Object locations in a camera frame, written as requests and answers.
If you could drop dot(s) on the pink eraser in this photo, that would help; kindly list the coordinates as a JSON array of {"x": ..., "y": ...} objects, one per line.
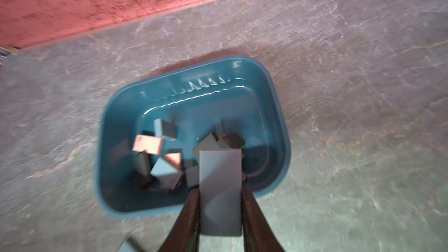
[
  {"x": 175, "y": 159},
  {"x": 148, "y": 144}
]

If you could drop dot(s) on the blue eraser tilted top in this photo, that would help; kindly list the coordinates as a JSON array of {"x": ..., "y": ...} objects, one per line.
[{"x": 166, "y": 174}]

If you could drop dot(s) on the teal plastic storage box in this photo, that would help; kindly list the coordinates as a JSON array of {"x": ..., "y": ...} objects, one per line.
[{"x": 230, "y": 95}]

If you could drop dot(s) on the blue eraser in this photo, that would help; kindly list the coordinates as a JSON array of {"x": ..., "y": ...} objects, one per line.
[
  {"x": 166, "y": 174},
  {"x": 220, "y": 192},
  {"x": 192, "y": 176},
  {"x": 131, "y": 245},
  {"x": 165, "y": 130}
]

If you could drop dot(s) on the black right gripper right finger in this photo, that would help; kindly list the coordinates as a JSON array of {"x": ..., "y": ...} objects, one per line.
[{"x": 257, "y": 234}]

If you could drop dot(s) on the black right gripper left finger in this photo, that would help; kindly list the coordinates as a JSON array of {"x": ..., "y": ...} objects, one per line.
[{"x": 185, "y": 233}]

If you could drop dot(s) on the black eraser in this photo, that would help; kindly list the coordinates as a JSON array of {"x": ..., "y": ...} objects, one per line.
[
  {"x": 230, "y": 141},
  {"x": 143, "y": 164},
  {"x": 210, "y": 142}
]

